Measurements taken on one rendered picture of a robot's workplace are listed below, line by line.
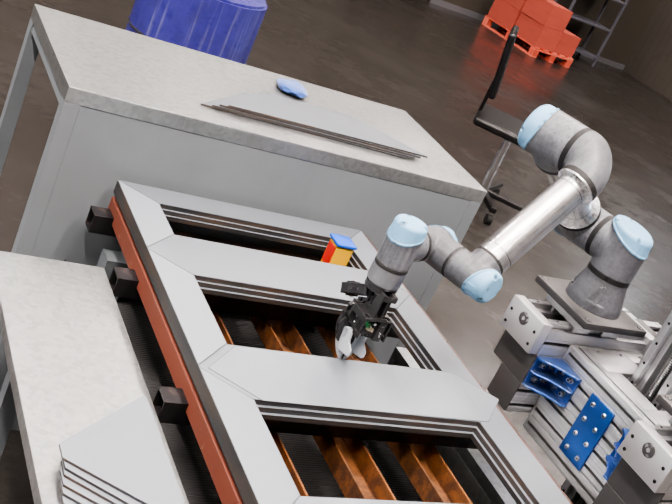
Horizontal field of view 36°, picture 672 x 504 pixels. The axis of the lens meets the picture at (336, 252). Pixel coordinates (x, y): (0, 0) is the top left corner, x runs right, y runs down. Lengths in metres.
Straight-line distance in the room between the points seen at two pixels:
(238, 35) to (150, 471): 3.32
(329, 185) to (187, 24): 2.07
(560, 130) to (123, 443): 1.15
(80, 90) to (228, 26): 2.34
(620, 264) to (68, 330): 1.34
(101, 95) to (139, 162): 0.21
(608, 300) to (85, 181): 1.35
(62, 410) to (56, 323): 0.29
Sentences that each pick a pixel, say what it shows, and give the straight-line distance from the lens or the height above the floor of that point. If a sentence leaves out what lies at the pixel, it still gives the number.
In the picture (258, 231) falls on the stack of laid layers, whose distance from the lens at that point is 2.72.
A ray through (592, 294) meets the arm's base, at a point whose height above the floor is 1.08.
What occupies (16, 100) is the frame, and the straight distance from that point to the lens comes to 3.17.
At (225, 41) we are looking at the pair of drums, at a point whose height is 0.72.
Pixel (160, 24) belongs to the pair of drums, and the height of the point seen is 0.68.
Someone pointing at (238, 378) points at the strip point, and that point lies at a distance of 2.02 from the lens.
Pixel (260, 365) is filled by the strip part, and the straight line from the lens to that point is 2.09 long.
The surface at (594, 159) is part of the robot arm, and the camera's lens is 2.26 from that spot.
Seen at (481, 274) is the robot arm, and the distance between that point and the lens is 2.10.
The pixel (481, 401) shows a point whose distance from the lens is 2.38.
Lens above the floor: 1.89
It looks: 22 degrees down
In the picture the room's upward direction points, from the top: 25 degrees clockwise
